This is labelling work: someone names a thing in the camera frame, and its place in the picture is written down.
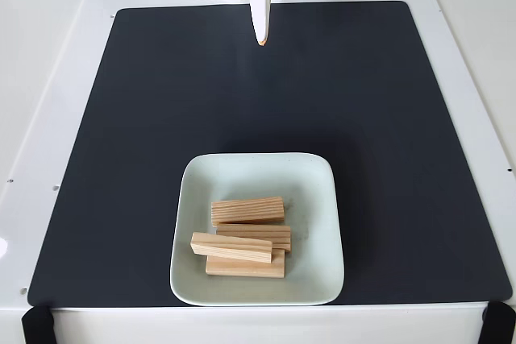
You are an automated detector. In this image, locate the grooved wooden block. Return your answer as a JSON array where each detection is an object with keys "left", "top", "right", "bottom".
[
  {"left": 210, "top": 196, "right": 286, "bottom": 227},
  {"left": 216, "top": 223, "right": 293, "bottom": 254},
  {"left": 189, "top": 231, "right": 275, "bottom": 265},
  {"left": 205, "top": 249, "right": 287, "bottom": 280}
]

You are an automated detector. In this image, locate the pale green square plate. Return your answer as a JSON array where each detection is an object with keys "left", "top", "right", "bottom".
[{"left": 169, "top": 152, "right": 346, "bottom": 307}]

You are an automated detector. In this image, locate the black rubber mat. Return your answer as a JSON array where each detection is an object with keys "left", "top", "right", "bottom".
[{"left": 27, "top": 0, "right": 513, "bottom": 308}]

